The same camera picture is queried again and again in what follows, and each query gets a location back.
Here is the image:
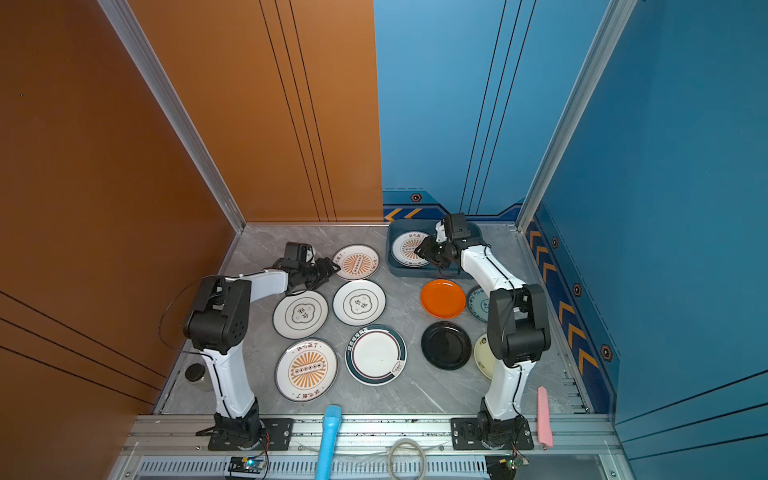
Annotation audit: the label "white flower plate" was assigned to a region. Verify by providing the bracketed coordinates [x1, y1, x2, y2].
[333, 280, 387, 326]
[273, 291, 329, 340]

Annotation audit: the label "orange plastic plate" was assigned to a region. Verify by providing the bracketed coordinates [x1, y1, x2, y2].
[420, 279, 466, 320]

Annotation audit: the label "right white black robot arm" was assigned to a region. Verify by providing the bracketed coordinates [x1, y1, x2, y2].
[415, 213, 551, 451]

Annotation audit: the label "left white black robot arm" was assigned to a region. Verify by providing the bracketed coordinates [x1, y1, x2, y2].
[183, 242, 341, 450]

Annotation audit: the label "teal plastic bin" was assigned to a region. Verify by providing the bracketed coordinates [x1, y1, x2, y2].
[386, 219, 471, 279]

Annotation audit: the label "teal patterned small plate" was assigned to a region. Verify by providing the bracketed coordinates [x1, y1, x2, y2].
[466, 286, 489, 323]

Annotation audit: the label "black plate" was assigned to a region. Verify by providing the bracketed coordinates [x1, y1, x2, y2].
[421, 321, 472, 371]

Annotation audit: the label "large orange sunburst plate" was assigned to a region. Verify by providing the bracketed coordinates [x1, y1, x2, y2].
[275, 338, 339, 403]

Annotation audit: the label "white plate dark green rim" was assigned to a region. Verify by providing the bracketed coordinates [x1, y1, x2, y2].
[344, 324, 407, 386]

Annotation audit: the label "cream yellow plate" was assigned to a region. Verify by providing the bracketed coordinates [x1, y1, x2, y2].
[473, 334, 497, 380]

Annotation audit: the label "small dark round cup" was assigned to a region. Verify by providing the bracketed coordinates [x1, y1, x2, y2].
[184, 363, 213, 392]

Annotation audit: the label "left green circuit board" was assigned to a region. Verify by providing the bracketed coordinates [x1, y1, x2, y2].
[225, 456, 268, 479]

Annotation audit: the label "green circuit board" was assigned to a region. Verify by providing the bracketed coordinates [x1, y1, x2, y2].
[485, 454, 530, 480]
[225, 456, 268, 479]

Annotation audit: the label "right green circuit board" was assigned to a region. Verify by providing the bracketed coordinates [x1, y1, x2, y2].
[485, 454, 530, 480]

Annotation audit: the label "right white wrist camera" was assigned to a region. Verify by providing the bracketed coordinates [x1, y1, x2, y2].
[435, 218, 452, 244]

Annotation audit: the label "light blue handle tool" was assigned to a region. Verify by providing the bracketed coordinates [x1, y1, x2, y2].
[314, 405, 343, 480]

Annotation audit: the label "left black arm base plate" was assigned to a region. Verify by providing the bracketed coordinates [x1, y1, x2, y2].
[207, 418, 294, 452]

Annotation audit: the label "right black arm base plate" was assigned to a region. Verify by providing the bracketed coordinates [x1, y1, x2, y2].
[450, 416, 534, 451]

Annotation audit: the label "coiled grey cable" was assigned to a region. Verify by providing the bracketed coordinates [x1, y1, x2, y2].
[386, 438, 428, 480]

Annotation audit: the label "pink handle tool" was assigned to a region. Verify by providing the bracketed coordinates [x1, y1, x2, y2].
[536, 386, 554, 449]

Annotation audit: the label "aluminium frame rail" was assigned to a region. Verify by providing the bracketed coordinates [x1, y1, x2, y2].
[109, 414, 633, 479]

